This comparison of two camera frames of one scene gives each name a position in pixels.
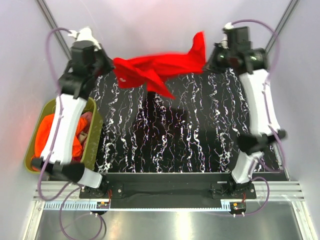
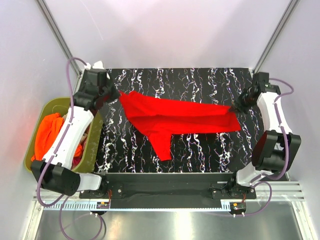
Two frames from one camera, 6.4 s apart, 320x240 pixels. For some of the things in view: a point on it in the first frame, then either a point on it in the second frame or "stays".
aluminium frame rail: x=269 y=196 stays
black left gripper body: x=103 y=65 → x=109 y=86
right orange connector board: x=238 y=206 stays
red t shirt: x=147 y=71 → x=160 y=118
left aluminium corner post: x=63 y=43 stays
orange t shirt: x=43 y=131 stays
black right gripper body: x=220 y=60 → x=246 y=102
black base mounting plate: x=166 y=190 stays
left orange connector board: x=103 y=205 stays
